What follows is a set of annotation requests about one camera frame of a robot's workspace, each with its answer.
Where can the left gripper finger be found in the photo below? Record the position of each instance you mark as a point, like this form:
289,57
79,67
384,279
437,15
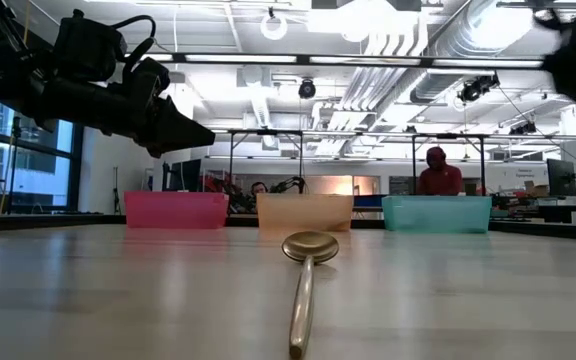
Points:
178,130

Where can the black computer monitor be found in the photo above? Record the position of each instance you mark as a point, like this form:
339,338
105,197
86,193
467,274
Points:
185,175
560,177

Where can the pink plastic bin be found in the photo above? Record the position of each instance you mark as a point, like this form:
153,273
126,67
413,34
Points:
175,210

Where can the large window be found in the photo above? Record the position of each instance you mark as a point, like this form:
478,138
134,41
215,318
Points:
33,175

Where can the person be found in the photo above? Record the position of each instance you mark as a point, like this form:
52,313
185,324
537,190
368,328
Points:
438,180
258,188

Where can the black tripod stand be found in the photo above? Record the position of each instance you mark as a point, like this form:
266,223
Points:
15,170

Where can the orange plastic bin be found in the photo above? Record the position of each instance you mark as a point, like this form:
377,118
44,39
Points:
280,212

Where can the gold spoon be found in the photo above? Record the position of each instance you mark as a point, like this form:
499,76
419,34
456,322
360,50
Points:
310,246

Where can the teal plastic bin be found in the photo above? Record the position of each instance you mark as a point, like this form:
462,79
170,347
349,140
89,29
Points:
435,214

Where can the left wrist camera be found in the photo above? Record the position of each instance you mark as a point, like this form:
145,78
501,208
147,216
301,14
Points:
152,76

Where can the black metal frame stand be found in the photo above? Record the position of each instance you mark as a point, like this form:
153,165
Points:
482,160
231,160

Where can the black hanging camera rig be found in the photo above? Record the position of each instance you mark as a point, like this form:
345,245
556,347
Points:
523,129
478,88

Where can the silver round air duct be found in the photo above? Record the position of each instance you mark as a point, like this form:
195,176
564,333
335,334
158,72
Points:
468,35

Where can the white wall sign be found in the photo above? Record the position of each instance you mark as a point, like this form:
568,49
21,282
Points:
524,172

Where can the black overhead camera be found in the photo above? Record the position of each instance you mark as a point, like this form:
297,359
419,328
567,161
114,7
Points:
307,89

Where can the black aluminium table frame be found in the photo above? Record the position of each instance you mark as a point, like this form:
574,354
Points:
304,59

